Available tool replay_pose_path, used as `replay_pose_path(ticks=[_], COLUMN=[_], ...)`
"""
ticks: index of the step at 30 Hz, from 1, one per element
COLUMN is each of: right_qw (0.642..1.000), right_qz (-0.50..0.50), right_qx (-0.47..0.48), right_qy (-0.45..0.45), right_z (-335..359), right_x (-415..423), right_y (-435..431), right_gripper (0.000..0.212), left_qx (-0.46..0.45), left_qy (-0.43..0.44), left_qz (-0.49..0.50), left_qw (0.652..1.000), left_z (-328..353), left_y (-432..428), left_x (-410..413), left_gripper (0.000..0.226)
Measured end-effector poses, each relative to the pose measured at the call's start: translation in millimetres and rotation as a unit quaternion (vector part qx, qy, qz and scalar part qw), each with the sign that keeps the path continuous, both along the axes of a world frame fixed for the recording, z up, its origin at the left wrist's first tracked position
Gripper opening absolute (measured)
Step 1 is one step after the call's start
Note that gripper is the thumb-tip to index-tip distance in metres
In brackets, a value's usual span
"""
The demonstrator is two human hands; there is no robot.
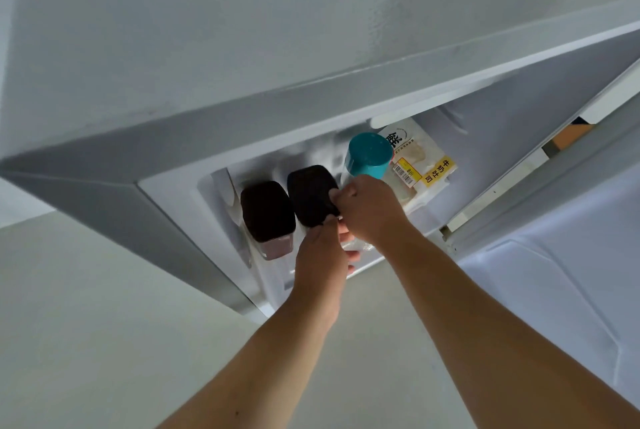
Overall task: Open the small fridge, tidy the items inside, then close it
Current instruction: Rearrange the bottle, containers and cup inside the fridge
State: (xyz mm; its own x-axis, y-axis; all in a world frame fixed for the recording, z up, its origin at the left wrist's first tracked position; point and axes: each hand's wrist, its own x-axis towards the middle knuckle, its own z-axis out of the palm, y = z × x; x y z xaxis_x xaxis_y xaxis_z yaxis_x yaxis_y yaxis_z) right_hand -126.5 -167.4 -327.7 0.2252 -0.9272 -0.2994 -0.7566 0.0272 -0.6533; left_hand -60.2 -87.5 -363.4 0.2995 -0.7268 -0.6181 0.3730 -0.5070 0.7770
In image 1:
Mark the person's left hand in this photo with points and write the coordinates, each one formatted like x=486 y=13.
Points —
x=317 y=274

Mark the white fridge door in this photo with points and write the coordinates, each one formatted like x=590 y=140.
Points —
x=150 y=144

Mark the person's right forearm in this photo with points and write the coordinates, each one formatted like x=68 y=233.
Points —
x=490 y=343

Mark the white door shelf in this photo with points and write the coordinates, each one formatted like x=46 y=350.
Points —
x=280 y=289

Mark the clear bag of sliced bread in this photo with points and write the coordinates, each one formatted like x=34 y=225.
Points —
x=425 y=164

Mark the person's left fingers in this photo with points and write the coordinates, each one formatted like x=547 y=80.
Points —
x=349 y=253

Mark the orange and black object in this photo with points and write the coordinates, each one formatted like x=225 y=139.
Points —
x=570 y=136

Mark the bottle with teal cap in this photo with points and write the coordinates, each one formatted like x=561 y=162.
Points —
x=369 y=154

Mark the white fridge body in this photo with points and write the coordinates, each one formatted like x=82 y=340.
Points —
x=560 y=264

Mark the person's right fingers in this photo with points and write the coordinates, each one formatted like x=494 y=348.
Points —
x=339 y=200

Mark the person's right hand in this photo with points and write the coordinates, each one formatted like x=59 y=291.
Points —
x=372 y=209

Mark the clear container with black lid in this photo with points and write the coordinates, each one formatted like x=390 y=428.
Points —
x=311 y=194
x=267 y=211

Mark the person's left forearm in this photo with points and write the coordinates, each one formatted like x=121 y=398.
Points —
x=270 y=368

